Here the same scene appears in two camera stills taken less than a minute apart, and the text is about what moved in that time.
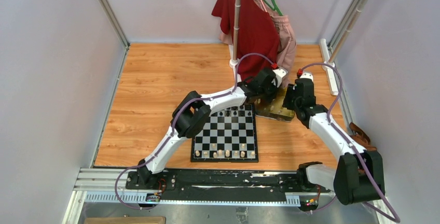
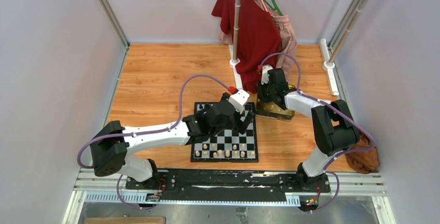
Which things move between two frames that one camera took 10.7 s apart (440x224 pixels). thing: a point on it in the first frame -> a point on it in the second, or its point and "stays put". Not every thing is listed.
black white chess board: x=229 y=135 stays put
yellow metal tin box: x=274 y=109 stays put
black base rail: x=190 y=185 stays put
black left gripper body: x=268 y=93 -> x=234 y=121
